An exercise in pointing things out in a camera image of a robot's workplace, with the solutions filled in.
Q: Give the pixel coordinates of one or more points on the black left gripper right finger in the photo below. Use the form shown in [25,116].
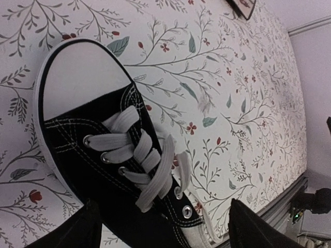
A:
[247,229]

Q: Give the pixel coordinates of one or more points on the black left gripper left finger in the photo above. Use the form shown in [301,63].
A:
[83,229]

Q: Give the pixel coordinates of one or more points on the black canvas sneaker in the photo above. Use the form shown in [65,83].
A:
[81,84]

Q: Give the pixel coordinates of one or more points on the white shoelace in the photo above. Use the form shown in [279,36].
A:
[117,147]

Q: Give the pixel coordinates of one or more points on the square floral ceramic plate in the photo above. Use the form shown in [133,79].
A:
[243,8]

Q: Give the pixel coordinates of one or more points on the aluminium front frame rail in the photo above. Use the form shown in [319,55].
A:
[277,212]

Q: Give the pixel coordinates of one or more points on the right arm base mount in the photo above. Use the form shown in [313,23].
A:
[316,203]

